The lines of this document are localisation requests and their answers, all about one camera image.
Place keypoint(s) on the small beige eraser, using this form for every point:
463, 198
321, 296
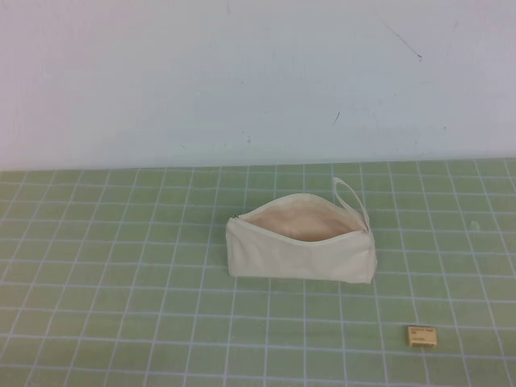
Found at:
420, 337

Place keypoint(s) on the cream fabric pencil case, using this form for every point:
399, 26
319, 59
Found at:
282, 258

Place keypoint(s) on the green grid cutting mat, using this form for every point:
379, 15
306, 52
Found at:
121, 322

